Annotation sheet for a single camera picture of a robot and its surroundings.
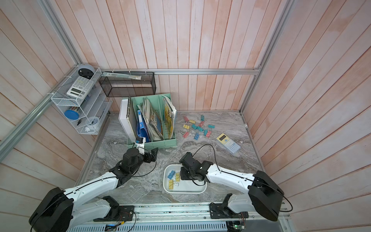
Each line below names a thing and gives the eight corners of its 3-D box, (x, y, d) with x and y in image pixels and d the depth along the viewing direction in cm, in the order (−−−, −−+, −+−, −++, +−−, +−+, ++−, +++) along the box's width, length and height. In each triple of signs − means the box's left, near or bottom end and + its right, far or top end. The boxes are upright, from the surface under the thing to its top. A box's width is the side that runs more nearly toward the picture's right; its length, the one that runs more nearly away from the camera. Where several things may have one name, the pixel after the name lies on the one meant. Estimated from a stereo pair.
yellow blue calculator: (233, 154, 98) (234, 152, 96) (216, 139, 106) (216, 137, 104) (240, 148, 101) (241, 146, 99) (223, 133, 109) (223, 132, 107)
